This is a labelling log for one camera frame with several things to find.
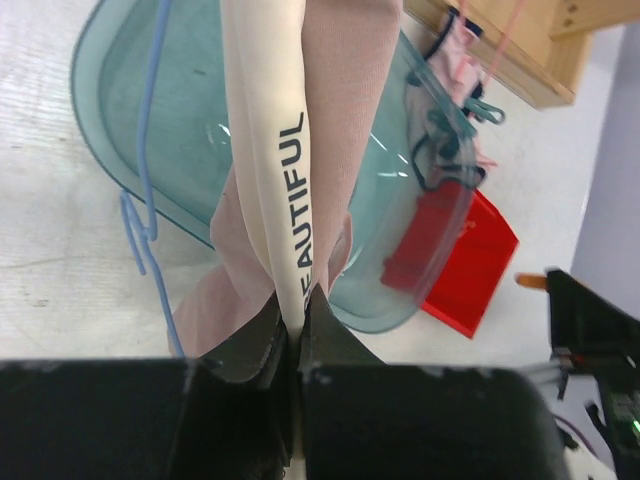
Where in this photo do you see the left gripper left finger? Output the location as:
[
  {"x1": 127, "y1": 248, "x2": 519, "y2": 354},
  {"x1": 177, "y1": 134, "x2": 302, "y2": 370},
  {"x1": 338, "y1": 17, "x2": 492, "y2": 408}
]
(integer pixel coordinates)
[{"x1": 202, "y1": 295, "x2": 292, "y2": 465}]

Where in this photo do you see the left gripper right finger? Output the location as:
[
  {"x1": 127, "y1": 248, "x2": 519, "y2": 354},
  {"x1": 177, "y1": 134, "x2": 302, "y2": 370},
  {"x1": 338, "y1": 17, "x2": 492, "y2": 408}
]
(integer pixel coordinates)
[{"x1": 295, "y1": 286, "x2": 388, "y2": 465}]

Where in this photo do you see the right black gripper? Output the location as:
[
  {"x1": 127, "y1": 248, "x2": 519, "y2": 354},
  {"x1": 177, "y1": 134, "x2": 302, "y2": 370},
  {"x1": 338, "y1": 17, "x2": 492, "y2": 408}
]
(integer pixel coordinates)
[{"x1": 546, "y1": 269, "x2": 639, "y2": 479}]

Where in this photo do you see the blue wire hanger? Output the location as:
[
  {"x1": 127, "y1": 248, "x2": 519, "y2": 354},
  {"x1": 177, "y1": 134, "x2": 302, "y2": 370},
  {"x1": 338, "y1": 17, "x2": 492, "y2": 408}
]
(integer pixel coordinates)
[{"x1": 119, "y1": 0, "x2": 186, "y2": 359}]

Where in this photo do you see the beige pink underwear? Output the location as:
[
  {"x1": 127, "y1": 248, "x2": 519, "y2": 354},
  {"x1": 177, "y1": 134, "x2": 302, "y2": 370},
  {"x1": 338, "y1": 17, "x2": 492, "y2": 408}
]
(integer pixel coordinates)
[{"x1": 174, "y1": 1, "x2": 403, "y2": 357}]

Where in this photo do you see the pink underwear navy trim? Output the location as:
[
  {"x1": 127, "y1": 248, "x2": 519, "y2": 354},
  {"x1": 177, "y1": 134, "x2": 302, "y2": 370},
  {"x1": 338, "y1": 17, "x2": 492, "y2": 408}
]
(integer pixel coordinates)
[{"x1": 407, "y1": 7, "x2": 496, "y2": 191}]

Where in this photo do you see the teal clothespin on pink underwear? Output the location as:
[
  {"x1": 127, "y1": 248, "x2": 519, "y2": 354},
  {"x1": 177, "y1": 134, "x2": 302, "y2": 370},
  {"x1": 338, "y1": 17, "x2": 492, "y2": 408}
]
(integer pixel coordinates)
[{"x1": 404, "y1": 73, "x2": 506, "y2": 164}]

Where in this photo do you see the red plastic bin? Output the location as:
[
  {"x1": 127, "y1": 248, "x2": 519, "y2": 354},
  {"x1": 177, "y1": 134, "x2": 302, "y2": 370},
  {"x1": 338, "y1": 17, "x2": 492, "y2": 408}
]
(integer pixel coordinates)
[{"x1": 381, "y1": 181, "x2": 519, "y2": 338}]

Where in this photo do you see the teal plastic basin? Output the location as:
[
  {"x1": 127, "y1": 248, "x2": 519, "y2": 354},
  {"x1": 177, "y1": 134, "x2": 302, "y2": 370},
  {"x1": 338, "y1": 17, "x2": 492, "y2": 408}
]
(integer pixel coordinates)
[{"x1": 69, "y1": 0, "x2": 476, "y2": 335}]

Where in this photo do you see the wooden clothes rack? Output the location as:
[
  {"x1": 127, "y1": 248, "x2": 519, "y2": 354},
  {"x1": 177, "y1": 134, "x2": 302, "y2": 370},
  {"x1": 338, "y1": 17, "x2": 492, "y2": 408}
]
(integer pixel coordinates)
[{"x1": 404, "y1": 0, "x2": 639, "y2": 110}]

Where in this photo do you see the pink wire hanger middle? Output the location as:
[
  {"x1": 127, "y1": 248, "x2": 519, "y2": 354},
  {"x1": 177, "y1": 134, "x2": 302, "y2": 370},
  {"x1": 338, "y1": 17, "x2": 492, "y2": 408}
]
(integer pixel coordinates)
[{"x1": 457, "y1": 0, "x2": 526, "y2": 88}]

